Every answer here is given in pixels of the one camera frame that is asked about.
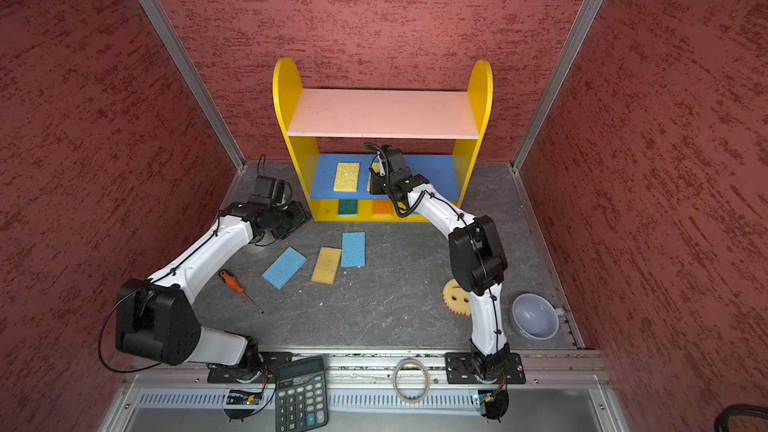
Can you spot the left small circuit board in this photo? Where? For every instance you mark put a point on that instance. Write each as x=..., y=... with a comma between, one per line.
x=243, y=398

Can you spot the blue sponge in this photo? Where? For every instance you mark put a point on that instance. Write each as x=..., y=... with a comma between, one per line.
x=284, y=268
x=353, y=250

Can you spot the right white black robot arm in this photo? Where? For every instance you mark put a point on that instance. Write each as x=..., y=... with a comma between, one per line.
x=477, y=257

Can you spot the right small circuit board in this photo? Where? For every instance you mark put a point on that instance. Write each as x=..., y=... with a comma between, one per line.
x=492, y=398

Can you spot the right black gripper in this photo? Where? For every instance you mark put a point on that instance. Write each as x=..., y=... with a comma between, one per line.
x=378, y=189

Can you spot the orange sponge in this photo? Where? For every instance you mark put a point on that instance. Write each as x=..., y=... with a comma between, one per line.
x=382, y=208

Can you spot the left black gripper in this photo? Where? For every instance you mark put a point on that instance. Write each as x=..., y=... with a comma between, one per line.
x=301, y=216

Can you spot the tan yellow sponge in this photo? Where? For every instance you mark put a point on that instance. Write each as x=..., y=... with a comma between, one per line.
x=327, y=265

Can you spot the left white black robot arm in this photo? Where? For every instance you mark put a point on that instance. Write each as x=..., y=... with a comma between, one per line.
x=154, y=318

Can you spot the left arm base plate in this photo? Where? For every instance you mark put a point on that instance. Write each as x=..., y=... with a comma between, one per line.
x=268, y=362

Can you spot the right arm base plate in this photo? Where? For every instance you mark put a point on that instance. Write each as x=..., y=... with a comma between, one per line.
x=459, y=367

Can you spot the yellow pink blue shelf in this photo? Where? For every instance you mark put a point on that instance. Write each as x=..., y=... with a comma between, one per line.
x=306, y=115

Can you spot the black desk calculator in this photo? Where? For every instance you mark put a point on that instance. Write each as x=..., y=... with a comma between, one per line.
x=301, y=395

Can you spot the yellow smiley face sponge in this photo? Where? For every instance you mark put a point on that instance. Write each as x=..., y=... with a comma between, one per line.
x=456, y=299

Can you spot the blue sponge centre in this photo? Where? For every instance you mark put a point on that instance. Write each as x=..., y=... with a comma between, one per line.
x=353, y=250

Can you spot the black cable loop corner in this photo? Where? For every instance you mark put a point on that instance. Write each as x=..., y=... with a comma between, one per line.
x=722, y=421

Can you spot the dark green scouring sponge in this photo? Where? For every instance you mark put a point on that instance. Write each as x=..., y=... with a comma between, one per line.
x=347, y=208

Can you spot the small circuit board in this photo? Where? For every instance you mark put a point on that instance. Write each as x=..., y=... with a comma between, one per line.
x=243, y=398
x=492, y=398

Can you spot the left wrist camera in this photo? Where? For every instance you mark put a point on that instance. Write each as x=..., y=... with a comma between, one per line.
x=271, y=192

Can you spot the red handled screwdriver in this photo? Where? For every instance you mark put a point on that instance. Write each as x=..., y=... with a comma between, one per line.
x=232, y=282

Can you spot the blue sponge far left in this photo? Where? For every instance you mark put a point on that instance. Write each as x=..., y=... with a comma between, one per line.
x=284, y=268

